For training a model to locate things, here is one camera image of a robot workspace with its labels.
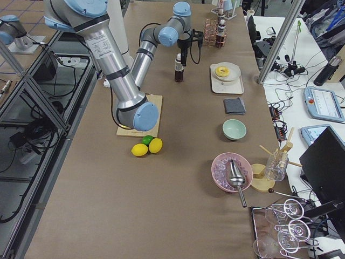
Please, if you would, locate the black gripper arm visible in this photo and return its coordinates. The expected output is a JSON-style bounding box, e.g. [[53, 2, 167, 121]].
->
[[177, 29, 204, 67]]

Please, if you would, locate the tea bottle white cap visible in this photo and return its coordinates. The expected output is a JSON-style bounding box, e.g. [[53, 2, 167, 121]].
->
[[174, 53, 184, 83]]

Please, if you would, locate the tea bottle in rack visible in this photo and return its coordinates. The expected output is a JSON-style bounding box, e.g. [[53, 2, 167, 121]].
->
[[215, 19, 226, 47]]

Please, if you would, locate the cream rectangular serving tray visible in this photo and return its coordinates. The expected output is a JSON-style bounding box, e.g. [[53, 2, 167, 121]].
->
[[210, 69, 244, 94]]

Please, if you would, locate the white round plate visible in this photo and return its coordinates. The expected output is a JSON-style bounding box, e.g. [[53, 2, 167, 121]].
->
[[210, 62, 240, 81]]

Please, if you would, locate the wooden cutting board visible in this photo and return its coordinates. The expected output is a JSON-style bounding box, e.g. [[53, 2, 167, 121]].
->
[[116, 94, 163, 138]]

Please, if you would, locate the grey folded cloth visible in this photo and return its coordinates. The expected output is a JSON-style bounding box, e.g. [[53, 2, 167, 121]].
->
[[223, 97, 246, 115]]

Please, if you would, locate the mint green bowl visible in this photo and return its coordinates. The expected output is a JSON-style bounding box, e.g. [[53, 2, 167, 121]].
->
[[222, 119, 247, 140]]

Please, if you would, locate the green lime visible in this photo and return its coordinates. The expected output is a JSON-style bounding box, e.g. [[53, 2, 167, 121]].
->
[[141, 135, 154, 146]]

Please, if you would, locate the yellow lemon near board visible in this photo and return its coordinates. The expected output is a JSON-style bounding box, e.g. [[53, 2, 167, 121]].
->
[[149, 138, 163, 154]]

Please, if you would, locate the yellow lemon outer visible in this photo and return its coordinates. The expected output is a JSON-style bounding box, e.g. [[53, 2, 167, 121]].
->
[[131, 143, 149, 157]]

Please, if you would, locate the pink ice bucket bowl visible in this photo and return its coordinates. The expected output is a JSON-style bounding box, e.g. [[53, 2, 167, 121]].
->
[[211, 152, 253, 193]]

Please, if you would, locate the steel ice scoop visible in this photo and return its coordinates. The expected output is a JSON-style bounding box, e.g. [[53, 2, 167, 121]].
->
[[225, 160, 247, 208]]

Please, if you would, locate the glass mug on stand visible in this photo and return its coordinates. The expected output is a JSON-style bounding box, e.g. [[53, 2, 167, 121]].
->
[[265, 149, 289, 181]]

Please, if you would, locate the black thermos bottle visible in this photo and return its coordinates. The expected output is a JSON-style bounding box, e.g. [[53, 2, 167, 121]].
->
[[313, 56, 342, 86]]

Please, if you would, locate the blue teach pendant tablet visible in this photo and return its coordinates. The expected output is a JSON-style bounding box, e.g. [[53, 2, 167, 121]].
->
[[303, 86, 344, 122]]

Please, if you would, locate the wooden cup stand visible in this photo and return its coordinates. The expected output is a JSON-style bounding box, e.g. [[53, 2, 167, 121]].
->
[[251, 127, 302, 193]]

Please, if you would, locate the black monitor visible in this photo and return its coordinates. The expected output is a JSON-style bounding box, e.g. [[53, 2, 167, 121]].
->
[[299, 126, 345, 220]]

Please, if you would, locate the copper wire bottle rack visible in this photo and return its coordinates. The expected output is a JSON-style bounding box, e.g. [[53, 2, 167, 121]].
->
[[204, 19, 227, 47]]

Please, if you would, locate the glazed ring donut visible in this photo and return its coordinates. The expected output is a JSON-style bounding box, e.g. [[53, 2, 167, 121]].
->
[[215, 66, 230, 77]]

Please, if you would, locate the aluminium frame post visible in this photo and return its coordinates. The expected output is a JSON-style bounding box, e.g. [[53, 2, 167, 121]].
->
[[257, 0, 305, 85]]

